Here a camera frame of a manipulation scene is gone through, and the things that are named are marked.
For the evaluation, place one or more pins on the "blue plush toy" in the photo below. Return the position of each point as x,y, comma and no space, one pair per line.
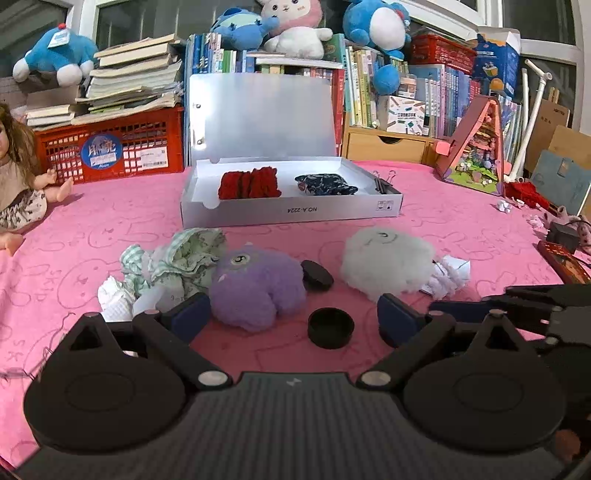
59,51
243,30

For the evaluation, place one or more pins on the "brown haired doll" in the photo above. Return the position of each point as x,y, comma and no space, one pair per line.
25,191

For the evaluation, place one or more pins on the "small white paper scrap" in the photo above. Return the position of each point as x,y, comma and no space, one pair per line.
504,206

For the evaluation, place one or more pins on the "white pipe stand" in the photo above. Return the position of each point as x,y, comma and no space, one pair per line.
530,116

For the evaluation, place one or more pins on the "row of upright books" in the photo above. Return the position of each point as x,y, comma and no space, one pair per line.
263,93

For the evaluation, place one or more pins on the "blue plush toy left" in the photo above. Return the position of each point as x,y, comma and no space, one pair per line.
59,51

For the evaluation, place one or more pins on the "white crumpled paper cloth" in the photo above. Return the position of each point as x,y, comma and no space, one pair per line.
450,274

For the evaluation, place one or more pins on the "red plastic crate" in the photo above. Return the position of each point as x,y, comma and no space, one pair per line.
137,145

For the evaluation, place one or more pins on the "green checked cloth garment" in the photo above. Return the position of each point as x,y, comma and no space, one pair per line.
171,273

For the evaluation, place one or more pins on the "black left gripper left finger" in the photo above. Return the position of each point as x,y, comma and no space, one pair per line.
113,386

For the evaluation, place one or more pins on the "black round lid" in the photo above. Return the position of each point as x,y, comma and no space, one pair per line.
330,328
316,277

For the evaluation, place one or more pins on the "red basket on books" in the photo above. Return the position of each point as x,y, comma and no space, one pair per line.
431,49

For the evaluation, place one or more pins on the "black binder clips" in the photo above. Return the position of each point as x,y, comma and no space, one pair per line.
384,185

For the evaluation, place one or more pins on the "blue white plush right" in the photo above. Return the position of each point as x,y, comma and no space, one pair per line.
382,26

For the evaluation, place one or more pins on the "black round lid front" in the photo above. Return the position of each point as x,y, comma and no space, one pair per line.
330,328

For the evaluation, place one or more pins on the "blue carton box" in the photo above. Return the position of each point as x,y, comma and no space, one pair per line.
497,60

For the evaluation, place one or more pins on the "dark blue patterned cloth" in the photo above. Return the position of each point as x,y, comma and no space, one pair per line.
325,185

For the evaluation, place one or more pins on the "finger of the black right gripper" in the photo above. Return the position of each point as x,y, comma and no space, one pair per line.
513,307
553,294

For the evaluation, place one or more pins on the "white open storage box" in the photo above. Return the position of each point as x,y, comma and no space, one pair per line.
201,207

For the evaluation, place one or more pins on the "pink white rabbit plush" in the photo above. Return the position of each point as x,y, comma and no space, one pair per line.
298,34

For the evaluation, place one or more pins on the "red knitted item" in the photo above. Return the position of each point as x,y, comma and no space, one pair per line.
258,183

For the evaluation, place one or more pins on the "pink triangular toy house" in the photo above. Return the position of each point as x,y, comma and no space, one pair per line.
475,159

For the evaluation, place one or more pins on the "white patterned small box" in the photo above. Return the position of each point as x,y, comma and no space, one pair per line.
401,115

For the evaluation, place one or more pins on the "purple fluffy plush toy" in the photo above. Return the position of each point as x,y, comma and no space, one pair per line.
251,287

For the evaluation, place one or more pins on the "black round lid rear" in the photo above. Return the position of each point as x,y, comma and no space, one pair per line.
316,277

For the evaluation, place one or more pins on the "red fabric item right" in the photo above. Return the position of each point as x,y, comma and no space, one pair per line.
526,192

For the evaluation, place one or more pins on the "row of books right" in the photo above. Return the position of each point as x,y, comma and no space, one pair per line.
446,92

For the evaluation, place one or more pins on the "stack of books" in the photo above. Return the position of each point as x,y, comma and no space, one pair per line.
127,79

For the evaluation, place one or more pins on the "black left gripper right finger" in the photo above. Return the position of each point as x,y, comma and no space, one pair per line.
477,387

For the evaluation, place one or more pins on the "white fluffy plush toy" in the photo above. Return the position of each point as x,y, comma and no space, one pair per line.
379,260

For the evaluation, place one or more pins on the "blue plush toy middle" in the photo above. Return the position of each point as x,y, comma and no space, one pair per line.
243,30

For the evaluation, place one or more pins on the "wooden drawer box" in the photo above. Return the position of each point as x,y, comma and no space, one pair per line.
364,144

